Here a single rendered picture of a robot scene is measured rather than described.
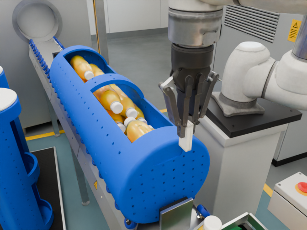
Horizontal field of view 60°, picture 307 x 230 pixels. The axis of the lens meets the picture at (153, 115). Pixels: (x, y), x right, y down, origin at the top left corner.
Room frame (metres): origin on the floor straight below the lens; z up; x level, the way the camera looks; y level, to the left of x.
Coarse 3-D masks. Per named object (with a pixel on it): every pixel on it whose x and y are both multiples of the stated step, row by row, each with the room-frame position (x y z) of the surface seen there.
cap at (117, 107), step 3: (117, 102) 0.81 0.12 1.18; (111, 105) 0.80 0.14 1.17; (114, 105) 0.79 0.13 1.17; (117, 105) 0.79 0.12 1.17; (120, 105) 0.80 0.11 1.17; (111, 108) 0.79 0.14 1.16; (114, 108) 0.79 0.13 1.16; (117, 108) 0.79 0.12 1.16; (120, 108) 0.80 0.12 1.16; (114, 111) 0.79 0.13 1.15; (117, 111) 0.79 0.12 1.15; (120, 111) 0.80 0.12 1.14
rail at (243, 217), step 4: (240, 216) 0.49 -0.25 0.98; (244, 216) 0.49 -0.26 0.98; (232, 220) 0.48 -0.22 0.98; (236, 220) 0.48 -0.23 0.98; (240, 220) 0.49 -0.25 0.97; (244, 220) 0.49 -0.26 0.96; (228, 224) 0.47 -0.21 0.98; (232, 224) 0.47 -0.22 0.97; (236, 224) 0.48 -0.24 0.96; (224, 228) 0.46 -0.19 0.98; (228, 228) 0.46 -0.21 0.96; (232, 228) 0.47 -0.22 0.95
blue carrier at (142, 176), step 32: (64, 64) 1.09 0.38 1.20; (96, 64) 1.31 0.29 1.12; (64, 96) 0.93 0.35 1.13; (128, 96) 1.05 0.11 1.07; (96, 128) 0.65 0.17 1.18; (160, 128) 0.56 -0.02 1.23; (96, 160) 0.59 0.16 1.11; (128, 160) 0.49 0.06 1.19; (160, 160) 0.50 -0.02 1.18; (192, 160) 0.54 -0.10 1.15; (128, 192) 0.45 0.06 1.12; (160, 192) 0.49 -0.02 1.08; (192, 192) 0.55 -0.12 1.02
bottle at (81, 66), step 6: (72, 60) 1.21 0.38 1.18; (78, 60) 1.18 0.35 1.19; (84, 60) 1.18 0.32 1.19; (72, 66) 1.19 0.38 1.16; (78, 66) 1.12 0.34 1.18; (84, 66) 1.11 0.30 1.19; (90, 66) 1.13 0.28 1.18; (78, 72) 1.10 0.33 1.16; (84, 72) 1.09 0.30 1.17; (84, 78) 1.09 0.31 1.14
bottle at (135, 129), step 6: (132, 120) 0.69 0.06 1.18; (138, 120) 0.67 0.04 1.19; (126, 126) 0.68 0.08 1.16; (132, 126) 0.64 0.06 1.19; (138, 126) 0.63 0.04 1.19; (144, 126) 0.63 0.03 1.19; (132, 132) 0.62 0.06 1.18; (138, 132) 0.61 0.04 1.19; (144, 132) 0.60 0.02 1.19; (132, 138) 0.61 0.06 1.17
